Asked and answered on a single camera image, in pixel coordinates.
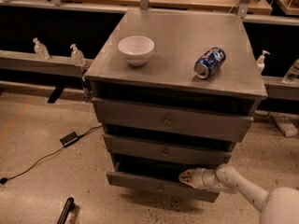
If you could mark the clear pump bottle near cabinet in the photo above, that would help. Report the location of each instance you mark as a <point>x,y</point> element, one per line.
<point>77,56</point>

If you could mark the clear pump bottle far left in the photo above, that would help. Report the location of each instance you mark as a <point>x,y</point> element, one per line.
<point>40,50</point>

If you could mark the clear plastic water bottle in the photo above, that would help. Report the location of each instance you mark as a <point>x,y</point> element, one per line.
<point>292,73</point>

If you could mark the small wooden block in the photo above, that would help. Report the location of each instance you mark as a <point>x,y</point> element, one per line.
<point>285,126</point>

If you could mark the grey wooden drawer cabinet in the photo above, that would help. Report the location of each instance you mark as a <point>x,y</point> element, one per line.
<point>168,77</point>

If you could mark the grey middle drawer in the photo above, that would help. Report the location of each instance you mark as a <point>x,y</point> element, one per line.
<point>159,151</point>

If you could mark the black power adapter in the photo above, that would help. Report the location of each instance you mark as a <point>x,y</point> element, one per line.
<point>69,139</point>

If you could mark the white ceramic bowl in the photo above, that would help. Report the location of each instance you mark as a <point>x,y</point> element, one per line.
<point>136,49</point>

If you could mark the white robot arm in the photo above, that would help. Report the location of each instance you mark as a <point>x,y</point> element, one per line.
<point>278,206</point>

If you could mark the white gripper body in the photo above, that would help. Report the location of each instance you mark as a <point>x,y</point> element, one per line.
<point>200,178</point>

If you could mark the grey top drawer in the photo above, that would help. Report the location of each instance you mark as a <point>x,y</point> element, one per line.
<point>169,119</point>

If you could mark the black cylindrical handle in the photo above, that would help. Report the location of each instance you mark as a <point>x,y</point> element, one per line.
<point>68,207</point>

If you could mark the grey drawer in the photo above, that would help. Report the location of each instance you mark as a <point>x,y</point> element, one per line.
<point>154,176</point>
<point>159,151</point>
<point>169,119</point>

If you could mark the crushed blue soda can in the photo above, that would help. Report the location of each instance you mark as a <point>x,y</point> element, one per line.
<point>209,63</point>

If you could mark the grey bottom drawer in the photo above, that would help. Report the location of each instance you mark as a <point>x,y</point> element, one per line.
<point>154,176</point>

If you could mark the grey metal shelf rail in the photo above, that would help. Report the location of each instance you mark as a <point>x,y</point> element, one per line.
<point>29,62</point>

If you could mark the white pump bottle right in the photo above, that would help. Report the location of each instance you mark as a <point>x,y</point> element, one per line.
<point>260,60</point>

